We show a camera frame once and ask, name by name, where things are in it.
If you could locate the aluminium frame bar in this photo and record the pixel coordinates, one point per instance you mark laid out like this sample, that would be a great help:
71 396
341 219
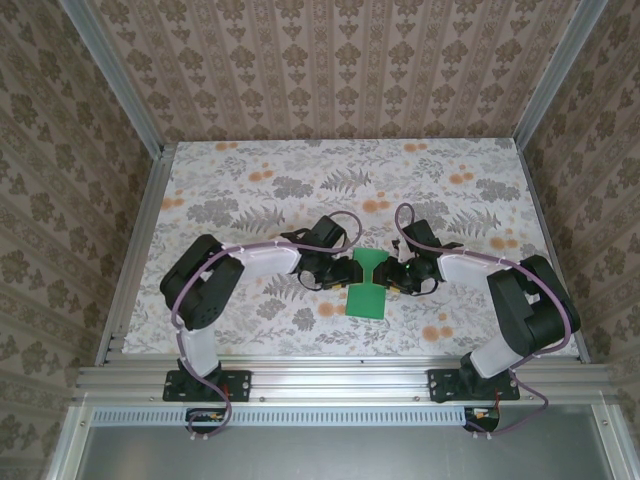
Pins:
70 445
612 445

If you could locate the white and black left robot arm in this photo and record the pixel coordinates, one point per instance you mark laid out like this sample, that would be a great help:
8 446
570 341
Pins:
265 257

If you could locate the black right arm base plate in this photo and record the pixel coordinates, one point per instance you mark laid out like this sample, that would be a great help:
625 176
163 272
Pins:
440 385

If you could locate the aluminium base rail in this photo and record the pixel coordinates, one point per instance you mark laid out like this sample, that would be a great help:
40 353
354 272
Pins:
340 377

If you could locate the grey sheet metal panel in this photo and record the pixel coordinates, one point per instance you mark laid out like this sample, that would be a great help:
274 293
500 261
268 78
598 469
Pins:
350 455

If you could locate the aluminium side rail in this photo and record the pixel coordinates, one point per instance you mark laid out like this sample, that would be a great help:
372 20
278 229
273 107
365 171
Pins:
145 240

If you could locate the aluminium upright post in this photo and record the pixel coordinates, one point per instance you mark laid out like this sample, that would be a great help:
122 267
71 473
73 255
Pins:
550 75
115 75

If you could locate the black connector board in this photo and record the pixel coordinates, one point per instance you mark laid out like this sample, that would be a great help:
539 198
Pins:
487 425
200 427

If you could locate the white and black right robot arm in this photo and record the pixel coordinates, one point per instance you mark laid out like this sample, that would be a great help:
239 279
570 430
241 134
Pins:
470 267

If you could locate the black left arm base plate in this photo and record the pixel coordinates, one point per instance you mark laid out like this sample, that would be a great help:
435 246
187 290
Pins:
240 385

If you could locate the floral table cover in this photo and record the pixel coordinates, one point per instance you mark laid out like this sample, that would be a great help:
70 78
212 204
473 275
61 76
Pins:
300 165

